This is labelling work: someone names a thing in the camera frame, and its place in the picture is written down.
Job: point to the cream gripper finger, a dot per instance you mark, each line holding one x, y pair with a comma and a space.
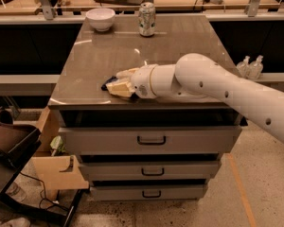
126, 73
120, 87

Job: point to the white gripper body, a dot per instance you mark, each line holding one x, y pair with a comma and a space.
142, 80

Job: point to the blue rxbar blueberry wrapper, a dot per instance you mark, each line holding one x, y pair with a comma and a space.
111, 79

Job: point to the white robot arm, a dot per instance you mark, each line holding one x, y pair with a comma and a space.
194, 78

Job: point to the silver green 7up can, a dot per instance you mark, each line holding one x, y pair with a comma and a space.
146, 19

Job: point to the white ceramic bowl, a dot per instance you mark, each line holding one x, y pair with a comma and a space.
100, 19

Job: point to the grey drawer cabinet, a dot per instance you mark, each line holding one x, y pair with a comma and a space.
79, 102

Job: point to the middle grey drawer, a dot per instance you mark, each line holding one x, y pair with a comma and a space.
130, 171

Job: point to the grey drawer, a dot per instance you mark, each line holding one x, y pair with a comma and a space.
148, 192
130, 171
89, 141

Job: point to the top grey drawer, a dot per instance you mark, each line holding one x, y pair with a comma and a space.
89, 141

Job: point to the clear sanitizer bottle left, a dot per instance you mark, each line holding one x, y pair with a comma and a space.
243, 67

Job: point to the clear sanitizer bottle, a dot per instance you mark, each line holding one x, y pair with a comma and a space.
243, 67
255, 68

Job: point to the tan cardboard box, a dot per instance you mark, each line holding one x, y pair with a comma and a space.
57, 172

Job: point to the clear sanitizer bottle right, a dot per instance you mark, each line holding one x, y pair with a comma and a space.
255, 68

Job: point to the bottom grey drawer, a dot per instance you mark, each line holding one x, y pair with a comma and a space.
148, 192

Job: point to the dark brown chair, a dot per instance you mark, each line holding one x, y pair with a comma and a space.
17, 144

